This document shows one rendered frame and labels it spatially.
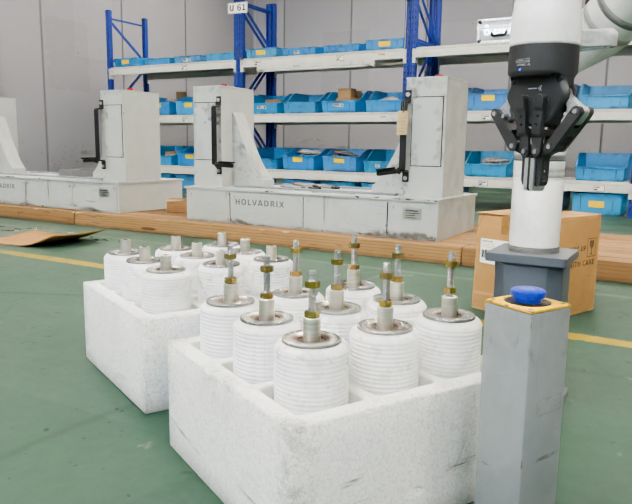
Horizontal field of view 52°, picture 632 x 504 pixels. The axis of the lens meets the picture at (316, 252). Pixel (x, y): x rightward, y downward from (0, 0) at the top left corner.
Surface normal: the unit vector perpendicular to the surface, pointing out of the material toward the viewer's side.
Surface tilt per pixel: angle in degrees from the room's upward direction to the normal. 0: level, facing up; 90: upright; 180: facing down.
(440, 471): 90
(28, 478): 0
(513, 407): 90
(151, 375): 90
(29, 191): 90
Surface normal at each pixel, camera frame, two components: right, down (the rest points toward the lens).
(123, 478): 0.01, -0.99
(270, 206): -0.51, 0.13
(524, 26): -0.79, 0.10
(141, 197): 0.86, 0.09
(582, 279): 0.61, 0.14
